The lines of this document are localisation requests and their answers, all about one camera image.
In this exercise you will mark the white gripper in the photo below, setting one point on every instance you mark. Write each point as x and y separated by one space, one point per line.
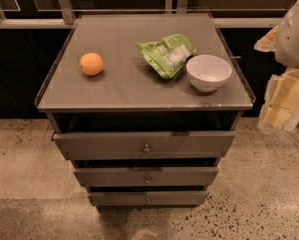
293 41

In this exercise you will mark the grey bottom drawer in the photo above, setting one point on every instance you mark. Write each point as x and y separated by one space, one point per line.
151 198

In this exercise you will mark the grey drawer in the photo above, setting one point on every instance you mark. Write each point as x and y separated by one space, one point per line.
151 198
143 145
146 176

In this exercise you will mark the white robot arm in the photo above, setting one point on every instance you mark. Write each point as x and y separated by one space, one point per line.
287 40

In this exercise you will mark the grey drawer cabinet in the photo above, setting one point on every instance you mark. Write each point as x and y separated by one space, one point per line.
129 96

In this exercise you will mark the grey top drawer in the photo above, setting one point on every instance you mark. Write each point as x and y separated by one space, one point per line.
143 145

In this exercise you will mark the grey middle drawer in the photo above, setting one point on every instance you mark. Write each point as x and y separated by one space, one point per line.
146 176

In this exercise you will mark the white bowl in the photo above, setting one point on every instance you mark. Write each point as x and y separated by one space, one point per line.
208 73

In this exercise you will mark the green snack bag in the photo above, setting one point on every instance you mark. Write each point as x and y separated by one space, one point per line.
168 55

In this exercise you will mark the orange fruit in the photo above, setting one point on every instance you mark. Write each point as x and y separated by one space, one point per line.
91 64

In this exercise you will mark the metal railing frame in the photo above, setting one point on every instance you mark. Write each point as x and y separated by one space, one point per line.
69 7

